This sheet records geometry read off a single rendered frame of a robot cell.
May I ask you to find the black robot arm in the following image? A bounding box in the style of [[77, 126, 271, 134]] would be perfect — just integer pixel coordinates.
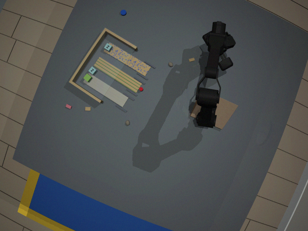
[[196, 21, 236, 128]]

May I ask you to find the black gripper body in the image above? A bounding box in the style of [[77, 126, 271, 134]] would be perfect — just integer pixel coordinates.
[[202, 33, 233, 71]]

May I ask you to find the tan strip with blue dots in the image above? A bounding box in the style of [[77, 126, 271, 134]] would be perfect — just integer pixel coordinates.
[[126, 55, 151, 76]]

